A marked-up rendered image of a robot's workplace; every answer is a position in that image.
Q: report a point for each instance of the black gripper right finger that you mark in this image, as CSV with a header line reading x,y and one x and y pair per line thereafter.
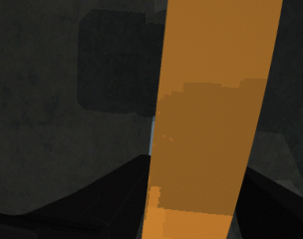
x,y
267,210

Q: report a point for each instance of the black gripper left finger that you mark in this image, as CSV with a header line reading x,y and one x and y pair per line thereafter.
x,y
112,207

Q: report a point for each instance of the orange bar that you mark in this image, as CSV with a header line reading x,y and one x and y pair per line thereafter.
x,y
216,55

